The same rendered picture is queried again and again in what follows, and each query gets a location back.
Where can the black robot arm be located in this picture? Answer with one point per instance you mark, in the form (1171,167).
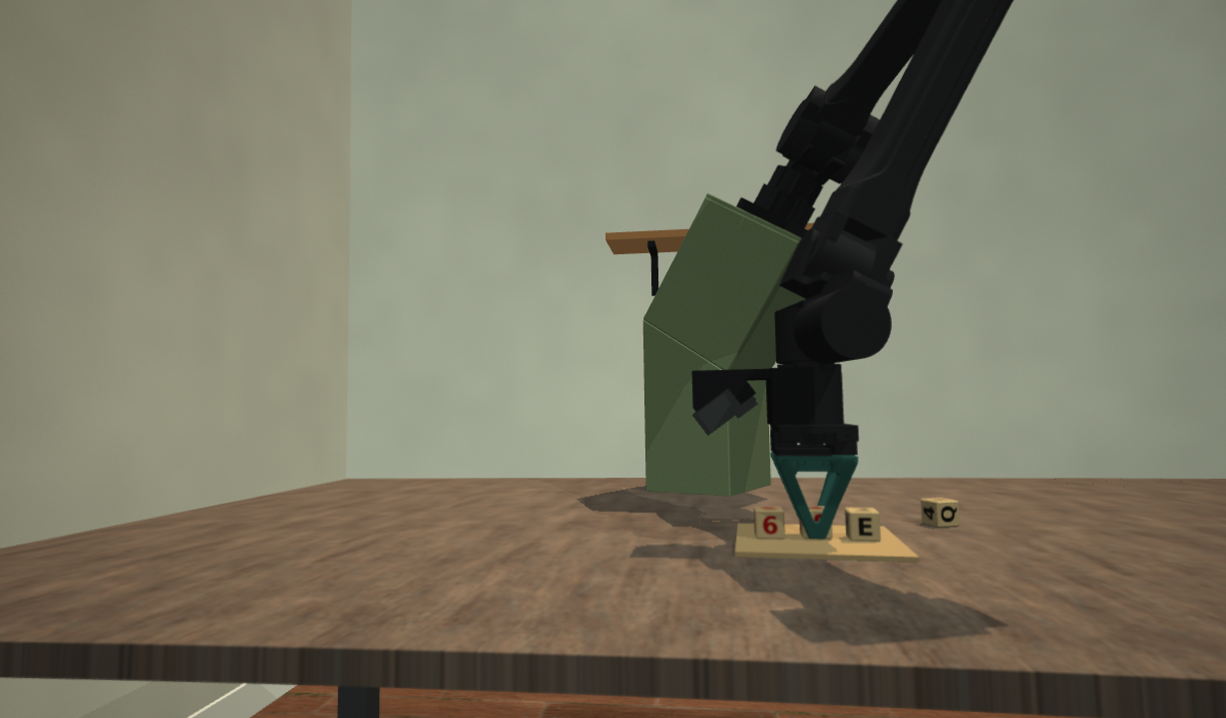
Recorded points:
(874,197)

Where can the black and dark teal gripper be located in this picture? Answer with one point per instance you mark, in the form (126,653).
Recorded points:
(812,456)

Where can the light orange mat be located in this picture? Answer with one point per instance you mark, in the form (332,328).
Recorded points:
(889,548)

